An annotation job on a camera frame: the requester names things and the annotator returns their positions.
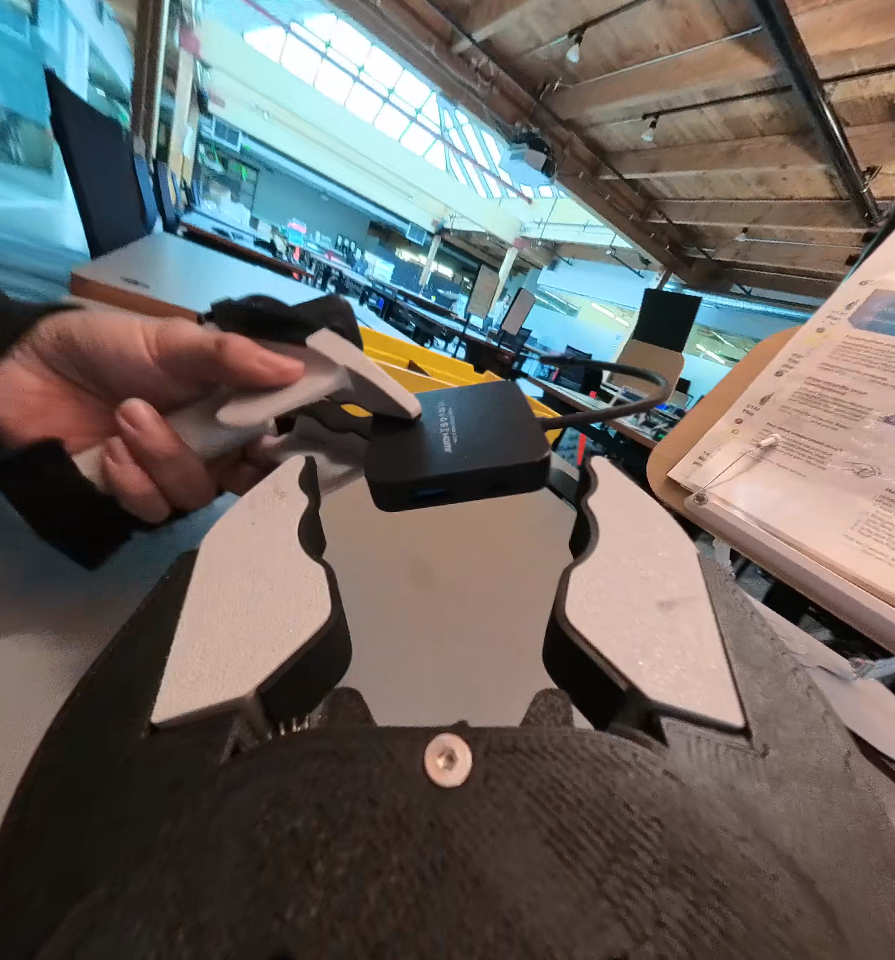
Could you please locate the black usb hub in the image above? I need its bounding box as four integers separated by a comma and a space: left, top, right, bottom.
362, 380, 553, 514

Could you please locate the ceiling projector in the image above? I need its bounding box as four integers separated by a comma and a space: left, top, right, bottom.
506, 132, 557, 183

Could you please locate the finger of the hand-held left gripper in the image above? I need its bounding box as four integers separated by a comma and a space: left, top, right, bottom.
266, 417, 374, 498
305, 328, 424, 423

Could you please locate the white table with wood edge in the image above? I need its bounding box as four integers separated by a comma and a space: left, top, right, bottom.
68, 230, 392, 333

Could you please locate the wooden display board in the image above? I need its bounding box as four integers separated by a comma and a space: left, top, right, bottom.
644, 161, 895, 672

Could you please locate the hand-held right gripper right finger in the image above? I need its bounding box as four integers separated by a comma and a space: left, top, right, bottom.
542, 454, 749, 736

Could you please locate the grey paper tag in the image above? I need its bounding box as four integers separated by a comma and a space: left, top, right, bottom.
806, 658, 895, 768

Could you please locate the black upright panel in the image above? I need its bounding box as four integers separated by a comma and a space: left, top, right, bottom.
44, 69, 150, 258

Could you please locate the yellow plastic bin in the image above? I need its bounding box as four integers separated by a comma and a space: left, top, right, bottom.
357, 324, 563, 453

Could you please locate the printed instruction sheet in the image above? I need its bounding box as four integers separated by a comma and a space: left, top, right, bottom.
667, 213, 895, 624

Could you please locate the person's left hand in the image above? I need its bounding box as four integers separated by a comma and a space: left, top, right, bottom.
0, 306, 308, 525

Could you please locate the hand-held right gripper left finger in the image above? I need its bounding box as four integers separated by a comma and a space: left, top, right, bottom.
149, 453, 355, 740

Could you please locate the black hub cable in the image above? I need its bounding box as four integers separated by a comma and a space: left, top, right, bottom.
539, 355, 671, 433

